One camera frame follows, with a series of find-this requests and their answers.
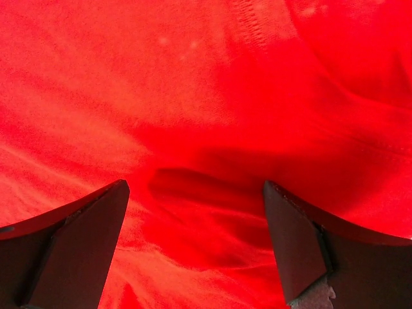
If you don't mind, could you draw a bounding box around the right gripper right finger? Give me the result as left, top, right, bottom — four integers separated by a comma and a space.
263, 182, 411, 308

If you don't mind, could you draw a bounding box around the red t shirt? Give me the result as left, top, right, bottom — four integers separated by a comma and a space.
1, 1, 411, 308

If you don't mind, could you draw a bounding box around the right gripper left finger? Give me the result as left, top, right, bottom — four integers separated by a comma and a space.
1, 180, 130, 309

